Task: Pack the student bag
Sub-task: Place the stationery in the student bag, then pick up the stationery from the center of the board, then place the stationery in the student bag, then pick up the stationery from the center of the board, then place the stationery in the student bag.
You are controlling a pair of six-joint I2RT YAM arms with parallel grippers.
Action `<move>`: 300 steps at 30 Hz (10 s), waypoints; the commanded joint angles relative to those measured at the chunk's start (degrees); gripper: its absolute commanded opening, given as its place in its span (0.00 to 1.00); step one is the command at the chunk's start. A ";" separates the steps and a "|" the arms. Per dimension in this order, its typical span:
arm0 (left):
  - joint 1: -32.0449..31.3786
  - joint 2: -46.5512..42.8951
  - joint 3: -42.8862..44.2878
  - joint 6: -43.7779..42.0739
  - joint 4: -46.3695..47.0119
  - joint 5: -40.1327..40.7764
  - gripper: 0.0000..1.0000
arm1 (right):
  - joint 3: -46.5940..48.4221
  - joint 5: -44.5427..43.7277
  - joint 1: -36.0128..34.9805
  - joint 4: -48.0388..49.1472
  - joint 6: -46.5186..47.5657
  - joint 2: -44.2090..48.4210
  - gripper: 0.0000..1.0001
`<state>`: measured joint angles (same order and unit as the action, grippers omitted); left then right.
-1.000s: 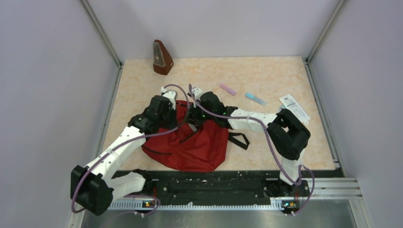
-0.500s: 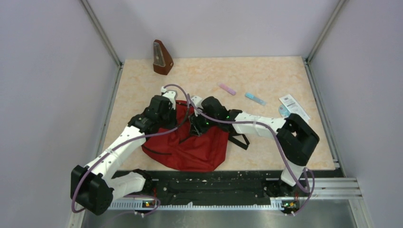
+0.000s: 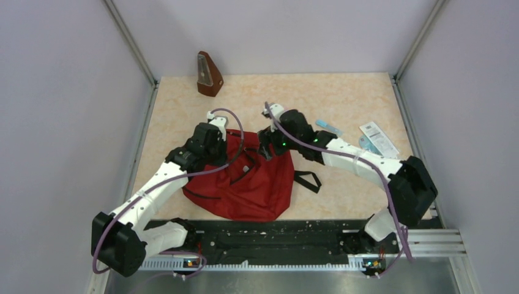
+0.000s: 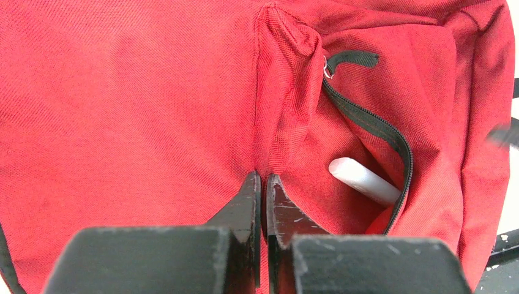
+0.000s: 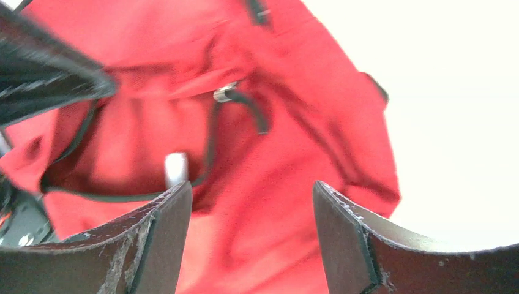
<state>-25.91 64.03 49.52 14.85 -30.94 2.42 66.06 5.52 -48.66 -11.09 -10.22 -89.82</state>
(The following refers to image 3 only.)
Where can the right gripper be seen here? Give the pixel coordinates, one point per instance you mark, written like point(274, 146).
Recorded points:
point(267, 136)

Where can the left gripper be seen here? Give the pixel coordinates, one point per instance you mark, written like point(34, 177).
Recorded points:
point(223, 146)

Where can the red backpack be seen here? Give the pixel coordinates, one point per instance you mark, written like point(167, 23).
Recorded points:
point(251, 189)

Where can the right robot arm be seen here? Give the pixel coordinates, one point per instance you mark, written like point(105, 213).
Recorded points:
point(409, 188)

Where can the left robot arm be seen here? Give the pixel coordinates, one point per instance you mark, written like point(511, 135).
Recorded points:
point(120, 239)

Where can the blue correction tape pack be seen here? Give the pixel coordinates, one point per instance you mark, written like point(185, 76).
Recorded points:
point(367, 145)

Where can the blue highlighter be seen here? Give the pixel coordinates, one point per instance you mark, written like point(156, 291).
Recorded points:
point(328, 127)

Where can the brown wooden metronome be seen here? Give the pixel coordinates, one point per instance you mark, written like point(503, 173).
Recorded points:
point(210, 80)

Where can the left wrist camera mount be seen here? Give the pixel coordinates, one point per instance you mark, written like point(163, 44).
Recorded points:
point(220, 122)

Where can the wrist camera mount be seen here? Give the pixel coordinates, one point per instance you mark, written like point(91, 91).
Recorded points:
point(220, 122)
point(273, 111)

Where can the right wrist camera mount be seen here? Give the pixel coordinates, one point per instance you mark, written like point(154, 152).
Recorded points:
point(273, 111)

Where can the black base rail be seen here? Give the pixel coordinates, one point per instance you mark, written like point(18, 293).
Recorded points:
point(284, 243)

